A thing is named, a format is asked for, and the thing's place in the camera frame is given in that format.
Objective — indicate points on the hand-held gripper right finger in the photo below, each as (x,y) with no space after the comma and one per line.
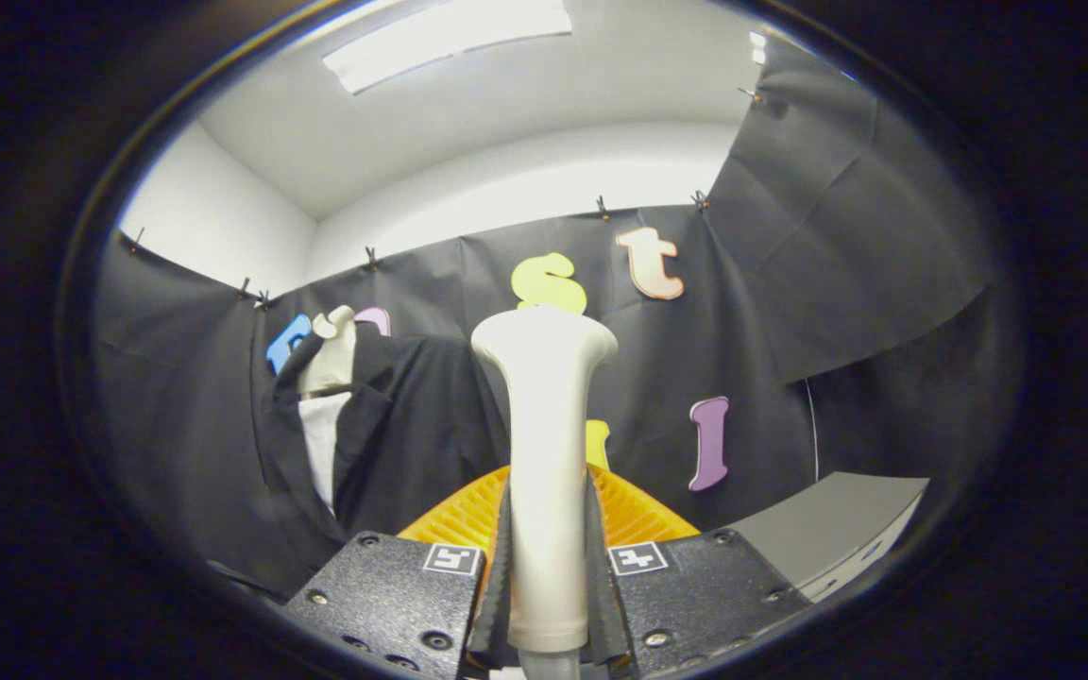
(695,595)

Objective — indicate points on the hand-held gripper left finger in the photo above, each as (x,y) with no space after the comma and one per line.
(393,595)

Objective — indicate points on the white shirt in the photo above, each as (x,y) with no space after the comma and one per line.
(322,444)

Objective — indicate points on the black suit jacket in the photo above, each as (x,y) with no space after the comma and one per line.
(412,425)

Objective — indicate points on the white garment steamer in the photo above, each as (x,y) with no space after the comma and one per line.
(544,453)

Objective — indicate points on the grey cabinet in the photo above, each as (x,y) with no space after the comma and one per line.
(827,519)

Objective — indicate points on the black backdrop cloth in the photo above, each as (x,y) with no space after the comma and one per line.
(884,236)

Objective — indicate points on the ceiling light panel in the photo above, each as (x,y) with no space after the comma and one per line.
(440,38)

